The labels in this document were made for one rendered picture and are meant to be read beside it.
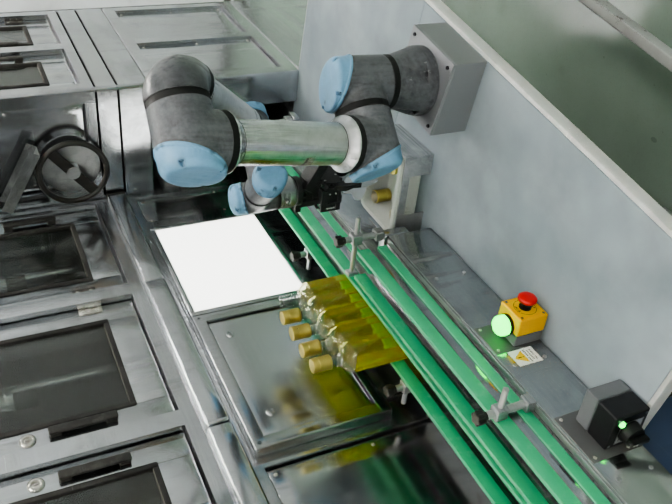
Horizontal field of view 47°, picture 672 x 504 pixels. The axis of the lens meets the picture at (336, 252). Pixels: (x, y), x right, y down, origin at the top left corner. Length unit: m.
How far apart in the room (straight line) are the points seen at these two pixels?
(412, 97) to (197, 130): 0.54
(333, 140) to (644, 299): 0.63
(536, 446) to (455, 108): 0.72
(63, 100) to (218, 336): 0.86
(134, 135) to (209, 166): 1.19
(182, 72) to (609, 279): 0.84
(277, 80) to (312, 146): 1.11
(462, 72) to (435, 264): 0.45
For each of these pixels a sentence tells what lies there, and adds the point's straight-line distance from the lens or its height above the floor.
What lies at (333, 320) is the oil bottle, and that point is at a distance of 1.81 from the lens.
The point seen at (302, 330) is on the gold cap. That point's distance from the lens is 1.80.
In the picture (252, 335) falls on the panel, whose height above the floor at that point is 1.19.
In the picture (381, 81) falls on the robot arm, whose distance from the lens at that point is 1.63.
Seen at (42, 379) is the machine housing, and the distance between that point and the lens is 1.98.
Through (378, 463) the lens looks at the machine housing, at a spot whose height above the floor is 1.07.
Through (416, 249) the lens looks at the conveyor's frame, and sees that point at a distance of 1.86.
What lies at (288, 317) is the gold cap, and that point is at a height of 1.15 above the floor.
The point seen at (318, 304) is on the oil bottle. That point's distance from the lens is 1.85.
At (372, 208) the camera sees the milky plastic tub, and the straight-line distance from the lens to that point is 2.04.
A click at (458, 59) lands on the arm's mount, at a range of 1.67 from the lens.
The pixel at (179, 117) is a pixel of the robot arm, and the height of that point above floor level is 1.43.
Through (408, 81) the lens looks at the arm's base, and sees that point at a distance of 1.67.
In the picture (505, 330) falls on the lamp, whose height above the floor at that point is 0.85.
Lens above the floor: 1.75
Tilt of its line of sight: 23 degrees down
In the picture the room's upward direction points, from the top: 101 degrees counter-clockwise
